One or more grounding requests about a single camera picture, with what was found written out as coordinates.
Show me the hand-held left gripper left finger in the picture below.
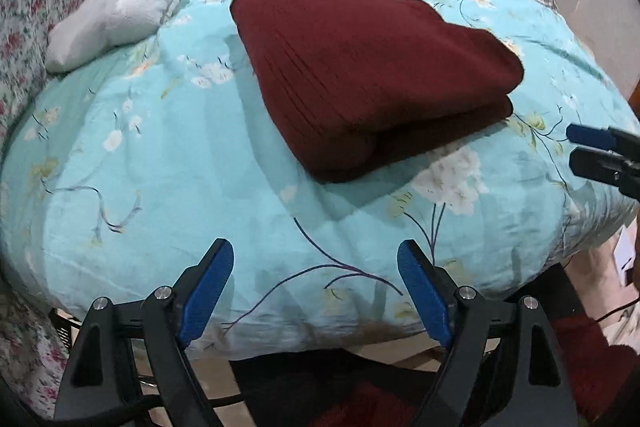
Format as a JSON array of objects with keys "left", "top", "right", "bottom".
[{"left": 52, "top": 238, "right": 235, "bottom": 427}]

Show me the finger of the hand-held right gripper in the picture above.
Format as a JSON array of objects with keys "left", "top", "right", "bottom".
[
  {"left": 569, "top": 147, "right": 640, "bottom": 198},
  {"left": 567, "top": 123, "right": 640, "bottom": 158}
]

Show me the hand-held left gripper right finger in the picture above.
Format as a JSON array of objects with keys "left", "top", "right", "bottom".
[{"left": 397, "top": 239, "right": 581, "bottom": 427}]

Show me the maroon knit sweater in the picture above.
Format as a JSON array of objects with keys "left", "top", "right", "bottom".
[{"left": 230, "top": 0, "right": 525, "bottom": 184}]

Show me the light blue floral duvet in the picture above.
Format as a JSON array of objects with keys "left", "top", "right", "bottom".
[{"left": 0, "top": 0, "right": 640, "bottom": 360}]

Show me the person's red fuzzy clothing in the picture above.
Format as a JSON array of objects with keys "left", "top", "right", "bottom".
[{"left": 310, "top": 312, "right": 640, "bottom": 427}]

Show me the white towel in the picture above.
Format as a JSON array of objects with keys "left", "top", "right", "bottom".
[{"left": 46, "top": 0, "right": 196, "bottom": 74}]

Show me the thin black cable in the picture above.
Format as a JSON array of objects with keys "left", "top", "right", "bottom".
[{"left": 590, "top": 289, "right": 640, "bottom": 324}]

